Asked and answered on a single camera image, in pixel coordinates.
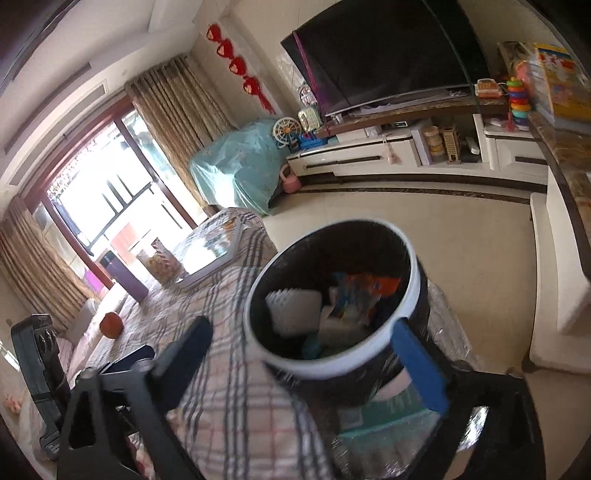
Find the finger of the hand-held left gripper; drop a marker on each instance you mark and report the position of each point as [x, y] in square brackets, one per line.
[129, 357]

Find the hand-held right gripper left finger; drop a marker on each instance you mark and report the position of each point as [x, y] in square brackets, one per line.
[194, 341]

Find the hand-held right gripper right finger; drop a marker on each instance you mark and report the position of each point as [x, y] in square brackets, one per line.
[418, 364]

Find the red snack wrapper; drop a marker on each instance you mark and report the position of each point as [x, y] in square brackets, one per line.
[374, 286]

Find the blue plastic bag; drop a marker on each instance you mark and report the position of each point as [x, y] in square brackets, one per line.
[316, 346]

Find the white foam fruit net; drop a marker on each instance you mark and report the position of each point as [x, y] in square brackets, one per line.
[293, 309]

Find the orange apple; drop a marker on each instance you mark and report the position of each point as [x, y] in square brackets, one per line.
[111, 325]

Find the purple thermos bottle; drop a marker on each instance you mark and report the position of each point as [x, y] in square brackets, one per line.
[129, 281]

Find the plaid tablecloth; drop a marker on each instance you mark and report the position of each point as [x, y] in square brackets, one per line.
[231, 415]

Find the glass jar of biscuits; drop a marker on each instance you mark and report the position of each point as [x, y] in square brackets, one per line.
[159, 265]

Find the beige curtain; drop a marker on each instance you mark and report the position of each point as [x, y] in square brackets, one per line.
[41, 258]
[184, 124]

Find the white cabinet brown marble top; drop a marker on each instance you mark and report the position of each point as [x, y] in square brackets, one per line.
[563, 277]

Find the wooden framed glass door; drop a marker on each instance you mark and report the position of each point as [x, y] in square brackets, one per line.
[115, 184]

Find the teal covered furniture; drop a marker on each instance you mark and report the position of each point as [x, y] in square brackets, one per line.
[231, 170]

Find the pink kettle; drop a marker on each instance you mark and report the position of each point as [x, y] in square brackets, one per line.
[291, 181]

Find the white television stand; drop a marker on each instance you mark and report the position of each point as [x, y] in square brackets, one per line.
[360, 161]

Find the wooden abacus toy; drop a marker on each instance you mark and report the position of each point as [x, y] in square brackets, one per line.
[452, 145]

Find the round wooden stacking toy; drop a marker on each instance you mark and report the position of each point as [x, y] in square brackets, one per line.
[433, 143]

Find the small white fan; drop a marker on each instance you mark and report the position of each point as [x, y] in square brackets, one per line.
[286, 131]

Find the blue toy base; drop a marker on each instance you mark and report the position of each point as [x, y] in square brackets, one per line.
[309, 142]

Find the yellow toy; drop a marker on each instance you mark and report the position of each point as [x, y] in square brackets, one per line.
[309, 119]

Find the colourful toy board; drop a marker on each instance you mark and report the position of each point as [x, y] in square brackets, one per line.
[305, 97]

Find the red heart hanging decoration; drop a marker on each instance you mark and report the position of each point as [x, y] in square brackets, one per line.
[238, 64]

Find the toy cash register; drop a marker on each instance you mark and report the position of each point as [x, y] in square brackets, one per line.
[489, 88]

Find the black television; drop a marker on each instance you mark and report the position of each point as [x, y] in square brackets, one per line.
[383, 50]

